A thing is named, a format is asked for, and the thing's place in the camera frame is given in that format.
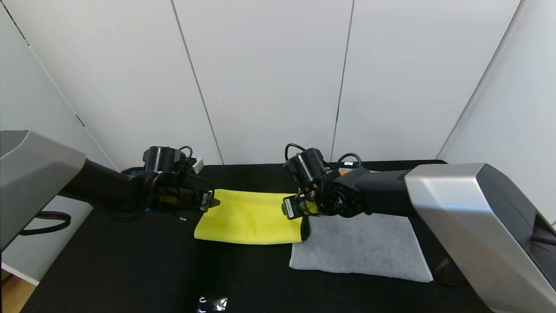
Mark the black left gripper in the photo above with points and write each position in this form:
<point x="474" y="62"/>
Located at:
<point x="205" y="200"/>

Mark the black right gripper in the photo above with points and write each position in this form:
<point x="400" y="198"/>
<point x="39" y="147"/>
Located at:
<point x="288" y="210"/>

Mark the yellow microfibre towel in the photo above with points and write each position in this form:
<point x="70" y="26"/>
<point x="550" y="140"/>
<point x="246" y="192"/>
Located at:
<point x="247" y="217"/>

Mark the grey towel with orange marks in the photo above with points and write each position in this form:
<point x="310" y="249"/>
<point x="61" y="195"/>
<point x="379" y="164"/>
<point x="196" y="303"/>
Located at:
<point x="360" y="248"/>

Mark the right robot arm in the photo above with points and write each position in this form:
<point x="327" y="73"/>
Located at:
<point x="456" y="208"/>

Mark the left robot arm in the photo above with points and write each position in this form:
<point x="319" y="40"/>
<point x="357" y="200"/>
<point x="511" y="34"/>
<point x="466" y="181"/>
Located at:
<point x="65" y="174"/>

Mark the crumpled clear plastic scrap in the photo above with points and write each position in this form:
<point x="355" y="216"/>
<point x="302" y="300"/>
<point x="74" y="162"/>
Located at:
<point x="213" y="304"/>

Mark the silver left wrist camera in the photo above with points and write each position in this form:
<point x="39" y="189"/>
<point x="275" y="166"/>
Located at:
<point x="198" y="164"/>

